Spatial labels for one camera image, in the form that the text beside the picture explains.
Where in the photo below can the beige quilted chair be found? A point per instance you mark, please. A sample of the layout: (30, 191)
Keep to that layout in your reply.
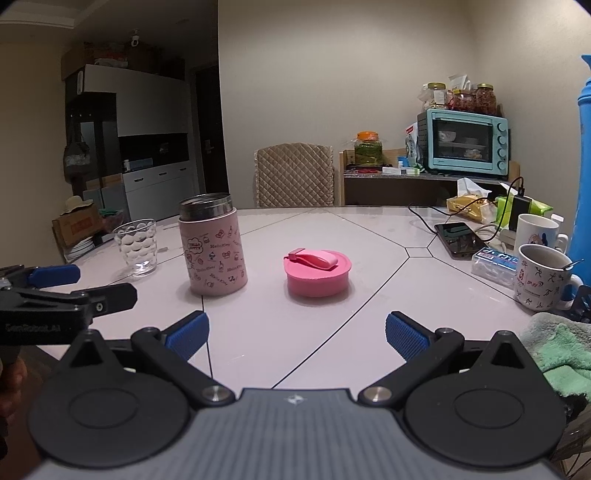
(295, 177)

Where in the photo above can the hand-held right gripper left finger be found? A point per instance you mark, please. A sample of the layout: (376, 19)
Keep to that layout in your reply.
(187, 334)

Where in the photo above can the wooden side shelf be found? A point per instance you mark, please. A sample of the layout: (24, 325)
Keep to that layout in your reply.
(392, 189)

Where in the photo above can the glass jar pale contents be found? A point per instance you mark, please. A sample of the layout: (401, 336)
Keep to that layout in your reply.
(436, 96)

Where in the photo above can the white mug blue print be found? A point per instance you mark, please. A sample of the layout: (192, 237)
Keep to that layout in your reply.
(535, 230)

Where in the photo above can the flat white box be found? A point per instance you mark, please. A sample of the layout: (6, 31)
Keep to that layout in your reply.
(400, 170)

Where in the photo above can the cardboard box red label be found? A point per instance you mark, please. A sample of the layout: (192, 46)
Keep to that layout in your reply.
(78, 228)

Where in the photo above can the straw hat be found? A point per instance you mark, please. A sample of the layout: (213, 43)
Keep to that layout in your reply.
(77, 205)

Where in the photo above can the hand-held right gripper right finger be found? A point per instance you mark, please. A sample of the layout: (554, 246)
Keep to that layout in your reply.
(406, 339)

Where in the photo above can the yellow snack bag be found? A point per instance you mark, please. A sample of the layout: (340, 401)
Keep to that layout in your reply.
(468, 207)

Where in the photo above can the brown cardboard box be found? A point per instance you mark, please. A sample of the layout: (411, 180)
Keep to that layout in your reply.
(111, 57)

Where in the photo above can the clear dimpled glass cup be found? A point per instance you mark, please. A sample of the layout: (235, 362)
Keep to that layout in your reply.
(136, 249)

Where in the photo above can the teal toaster oven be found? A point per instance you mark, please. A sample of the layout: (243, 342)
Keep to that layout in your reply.
(461, 143)

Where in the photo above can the clear box blue label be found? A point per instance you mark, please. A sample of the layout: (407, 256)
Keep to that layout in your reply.
(496, 267)

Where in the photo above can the white power strip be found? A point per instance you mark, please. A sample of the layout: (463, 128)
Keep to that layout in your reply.
(501, 235)

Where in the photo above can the pink printed bottle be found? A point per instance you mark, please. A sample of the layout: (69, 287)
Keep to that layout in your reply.
(214, 251)

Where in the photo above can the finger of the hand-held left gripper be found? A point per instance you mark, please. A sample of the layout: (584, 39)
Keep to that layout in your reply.
(53, 275)
(111, 297)

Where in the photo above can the dark door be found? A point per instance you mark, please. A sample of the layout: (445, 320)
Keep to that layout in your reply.
(210, 138)

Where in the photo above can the pink bottle cap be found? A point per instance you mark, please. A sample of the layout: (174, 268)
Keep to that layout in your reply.
(316, 277)

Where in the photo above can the white green packet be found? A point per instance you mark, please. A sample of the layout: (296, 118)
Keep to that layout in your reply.
(412, 145)

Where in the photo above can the grey hanging bag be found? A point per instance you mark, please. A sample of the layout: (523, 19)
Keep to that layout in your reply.
(76, 159)

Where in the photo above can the green towel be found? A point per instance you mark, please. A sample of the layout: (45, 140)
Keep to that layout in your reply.
(563, 355)

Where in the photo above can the white security camera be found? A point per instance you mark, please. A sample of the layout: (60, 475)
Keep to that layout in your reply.
(135, 39)

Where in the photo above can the white paper bag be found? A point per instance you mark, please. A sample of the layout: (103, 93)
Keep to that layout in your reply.
(458, 82)

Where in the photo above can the tall glass jar red contents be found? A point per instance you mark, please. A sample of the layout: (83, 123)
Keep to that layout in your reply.
(486, 99)

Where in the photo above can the white tissue paper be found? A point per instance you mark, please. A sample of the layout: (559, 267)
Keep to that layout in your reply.
(473, 187)

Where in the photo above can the white mug figure print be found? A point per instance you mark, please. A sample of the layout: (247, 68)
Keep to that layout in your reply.
(542, 281)

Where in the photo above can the short glass jar red contents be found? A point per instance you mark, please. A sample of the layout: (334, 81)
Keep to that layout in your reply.
(461, 100)

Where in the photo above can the white tall cabinet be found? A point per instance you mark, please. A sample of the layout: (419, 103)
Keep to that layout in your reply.
(152, 106)

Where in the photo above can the person's left hand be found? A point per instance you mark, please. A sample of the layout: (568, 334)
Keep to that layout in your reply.
(16, 374)

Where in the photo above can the stack of white plates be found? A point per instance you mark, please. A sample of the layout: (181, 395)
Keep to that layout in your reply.
(81, 251)

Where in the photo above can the black charger on green box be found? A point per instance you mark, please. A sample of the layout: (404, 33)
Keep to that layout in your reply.
(538, 206)

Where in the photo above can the metal spoon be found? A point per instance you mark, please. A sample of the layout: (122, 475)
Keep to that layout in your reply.
(572, 265)

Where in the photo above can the black smartphone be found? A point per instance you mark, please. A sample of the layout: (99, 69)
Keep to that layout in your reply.
(461, 240)

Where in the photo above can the blue thermos flask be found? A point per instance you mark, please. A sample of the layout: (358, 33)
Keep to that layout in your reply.
(584, 161)

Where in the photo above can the green pickle jar orange lid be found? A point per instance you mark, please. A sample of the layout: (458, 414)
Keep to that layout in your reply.
(368, 151)

